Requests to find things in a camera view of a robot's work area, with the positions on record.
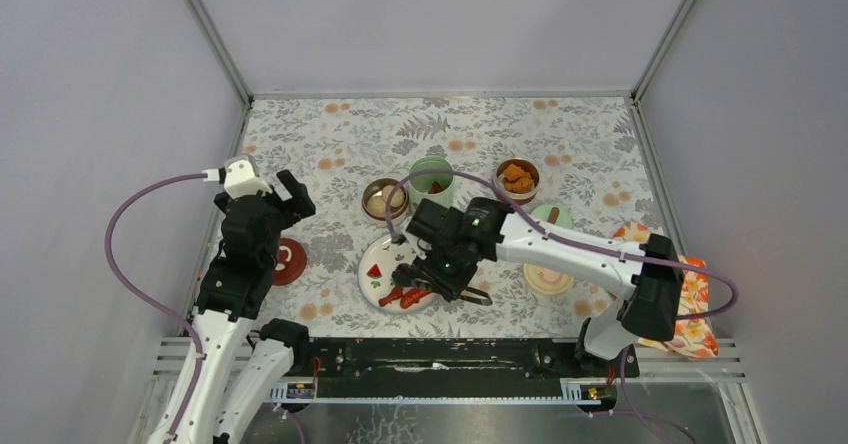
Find green cylindrical container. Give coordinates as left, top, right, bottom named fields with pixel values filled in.
left=408, top=156, right=454, bottom=208

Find black tongs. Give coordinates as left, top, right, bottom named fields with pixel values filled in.
left=391, top=264, right=493, bottom=306

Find rice ball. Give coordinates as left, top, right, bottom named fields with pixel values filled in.
left=366, top=195, right=386, bottom=219
left=381, top=185, right=406, bottom=209

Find red sausage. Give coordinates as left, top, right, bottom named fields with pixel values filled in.
left=400, top=288, right=431, bottom=309

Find steel bowl red band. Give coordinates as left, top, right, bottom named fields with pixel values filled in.
left=492, top=158, right=541, bottom=205
left=361, top=178, right=410, bottom=224

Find white plate with food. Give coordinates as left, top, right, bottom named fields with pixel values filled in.
left=356, top=235, right=436, bottom=315

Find fried chicken piece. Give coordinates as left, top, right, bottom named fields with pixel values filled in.
left=501, top=164, right=527, bottom=184
left=506, top=175, right=535, bottom=194

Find green lid with handle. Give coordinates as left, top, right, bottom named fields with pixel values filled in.
left=530, top=204, right=574, bottom=229

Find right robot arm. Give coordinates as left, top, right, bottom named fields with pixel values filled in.
left=392, top=197, right=684, bottom=376

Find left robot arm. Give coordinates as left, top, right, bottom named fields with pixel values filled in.
left=148, top=169, right=316, bottom=443

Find red round lid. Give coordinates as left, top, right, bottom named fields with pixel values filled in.
left=272, top=238, right=308, bottom=286

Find cream round lid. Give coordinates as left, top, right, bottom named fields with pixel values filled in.
left=522, top=264, right=575, bottom=296

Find floral table mat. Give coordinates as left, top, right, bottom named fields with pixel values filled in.
left=238, top=97, right=663, bottom=338

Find orange floral cloth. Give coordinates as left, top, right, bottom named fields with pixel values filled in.
left=613, top=220, right=721, bottom=361

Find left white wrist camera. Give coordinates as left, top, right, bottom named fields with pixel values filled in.
left=202, top=154, right=273, bottom=199

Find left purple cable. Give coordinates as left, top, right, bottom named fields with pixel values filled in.
left=104, top=173, right=224, bottom=442

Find purple cable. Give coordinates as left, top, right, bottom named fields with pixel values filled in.
left=104, top=173, right=224, bottom=442
left=384, top=168, right=741, bottom=322

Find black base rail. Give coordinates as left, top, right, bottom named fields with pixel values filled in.
left=288, top=338, right=609, bottom=386

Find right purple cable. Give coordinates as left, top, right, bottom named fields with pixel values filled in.
left=384, top=168, right=741, bottom=322

